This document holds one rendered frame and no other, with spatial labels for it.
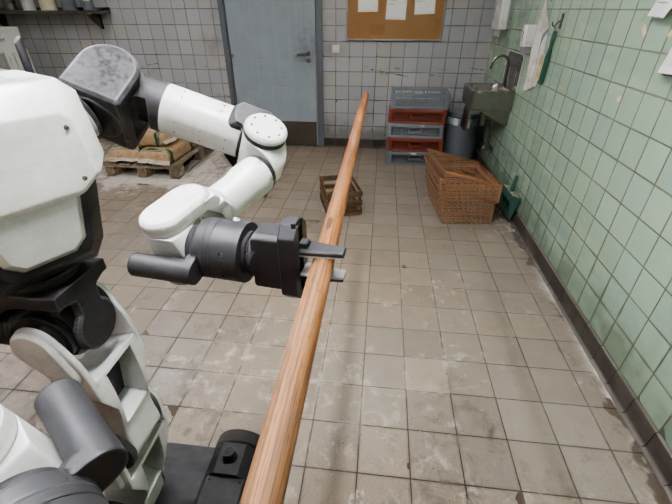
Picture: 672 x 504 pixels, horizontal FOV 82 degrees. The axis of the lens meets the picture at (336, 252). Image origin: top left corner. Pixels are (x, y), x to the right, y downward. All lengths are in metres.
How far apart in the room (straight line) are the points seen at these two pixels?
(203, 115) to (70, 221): 0.28
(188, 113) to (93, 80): 0.15
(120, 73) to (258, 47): 4.27
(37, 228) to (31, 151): 0.12
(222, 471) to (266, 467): 1.17
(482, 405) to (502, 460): 0.24
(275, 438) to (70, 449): 0.15
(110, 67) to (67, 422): 0.59
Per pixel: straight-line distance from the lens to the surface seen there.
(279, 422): 0.34
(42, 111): 0.70
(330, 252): 0.51
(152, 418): 1.13
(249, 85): 5.12
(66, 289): 0.80
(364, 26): 4.83
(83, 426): 0.37
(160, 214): 0.59
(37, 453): 0.37
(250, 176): 0.68
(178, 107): 0.77
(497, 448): 1.84
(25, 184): 0.70
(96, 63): 0.81
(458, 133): 4.50
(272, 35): 4.97
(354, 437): 1.75
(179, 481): 1.56
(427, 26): 4.84
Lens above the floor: 1.49
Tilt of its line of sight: 32 degrees down
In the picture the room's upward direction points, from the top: straight up
